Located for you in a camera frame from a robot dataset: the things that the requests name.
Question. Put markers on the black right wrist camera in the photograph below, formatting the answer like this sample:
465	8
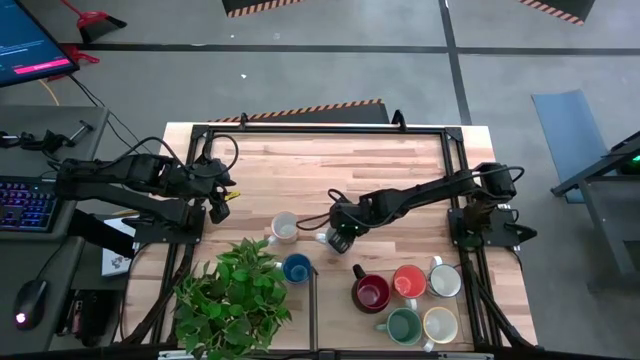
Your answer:
342	241

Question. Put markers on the red and black dustpan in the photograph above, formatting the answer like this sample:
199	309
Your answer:
100	27

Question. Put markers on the cream yellow mug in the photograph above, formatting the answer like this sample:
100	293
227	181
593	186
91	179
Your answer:
441	325

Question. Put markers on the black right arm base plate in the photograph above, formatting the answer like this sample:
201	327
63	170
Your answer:
492	237

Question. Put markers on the grey metal rod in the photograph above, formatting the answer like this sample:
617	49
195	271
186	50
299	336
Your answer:
81	131

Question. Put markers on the backlit black keyboard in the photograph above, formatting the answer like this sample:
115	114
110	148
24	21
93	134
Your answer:
22	205

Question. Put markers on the red lattice patterned mug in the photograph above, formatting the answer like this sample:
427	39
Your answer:
323	237

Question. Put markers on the black metal divider frame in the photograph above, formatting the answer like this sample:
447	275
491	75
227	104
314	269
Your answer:
313	310

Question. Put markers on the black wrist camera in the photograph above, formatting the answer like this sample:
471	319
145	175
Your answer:
342	241
220	211

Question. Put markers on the silver metal rail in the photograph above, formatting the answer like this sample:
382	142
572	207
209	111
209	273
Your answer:
400	356

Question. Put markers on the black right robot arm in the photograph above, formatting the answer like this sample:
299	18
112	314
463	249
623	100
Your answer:
425	192

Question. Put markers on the black hazard striped ramp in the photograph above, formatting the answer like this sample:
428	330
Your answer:
325	114
565	7
260	5

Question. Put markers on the red plastic tool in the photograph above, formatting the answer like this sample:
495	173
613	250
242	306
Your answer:
80	52

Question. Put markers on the computer monitor blue screen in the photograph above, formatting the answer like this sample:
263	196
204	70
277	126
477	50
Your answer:
30	45

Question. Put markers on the yellow dotted white mug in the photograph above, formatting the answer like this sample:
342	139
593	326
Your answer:
286	227

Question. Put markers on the black aluminium rig frame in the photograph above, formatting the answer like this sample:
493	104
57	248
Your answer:
325	129

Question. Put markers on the black device green light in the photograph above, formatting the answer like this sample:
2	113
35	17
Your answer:
634	162

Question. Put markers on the black metal stand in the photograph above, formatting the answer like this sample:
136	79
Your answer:
607	159

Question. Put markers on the green mug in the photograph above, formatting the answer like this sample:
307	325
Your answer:
404	327

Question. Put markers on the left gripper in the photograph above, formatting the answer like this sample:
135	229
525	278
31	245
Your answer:
210	180

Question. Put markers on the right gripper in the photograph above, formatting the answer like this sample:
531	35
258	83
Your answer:
352	215

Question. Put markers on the grey side desk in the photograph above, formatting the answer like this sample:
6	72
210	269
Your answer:
30	255

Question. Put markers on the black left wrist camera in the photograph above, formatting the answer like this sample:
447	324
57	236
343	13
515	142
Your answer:
220	211

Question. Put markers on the black clamp gadget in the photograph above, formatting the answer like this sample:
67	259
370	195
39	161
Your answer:
47	141

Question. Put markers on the navy patterned white mug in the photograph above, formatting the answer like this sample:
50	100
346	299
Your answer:
445	281

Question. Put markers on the black electronics box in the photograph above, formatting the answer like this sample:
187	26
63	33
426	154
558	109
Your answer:
90	315

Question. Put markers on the yellow tape tag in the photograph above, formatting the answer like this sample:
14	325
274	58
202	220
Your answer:
233	195

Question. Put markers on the black triangular frame bracket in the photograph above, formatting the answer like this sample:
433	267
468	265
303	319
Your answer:
243	121
398	120
520	233

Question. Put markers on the potted green leafy plant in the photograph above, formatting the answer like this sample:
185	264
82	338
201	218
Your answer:
235	300

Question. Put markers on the white printed box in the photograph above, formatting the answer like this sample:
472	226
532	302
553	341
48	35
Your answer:
117	260

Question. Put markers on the black mug red interior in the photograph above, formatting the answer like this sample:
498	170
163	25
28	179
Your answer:
371	295

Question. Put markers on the blue floor mat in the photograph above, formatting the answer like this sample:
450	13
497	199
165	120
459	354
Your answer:
570	130

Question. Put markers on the black computer mouse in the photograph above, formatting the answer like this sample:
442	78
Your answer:
30	302

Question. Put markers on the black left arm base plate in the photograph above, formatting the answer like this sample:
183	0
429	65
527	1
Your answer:
165	234

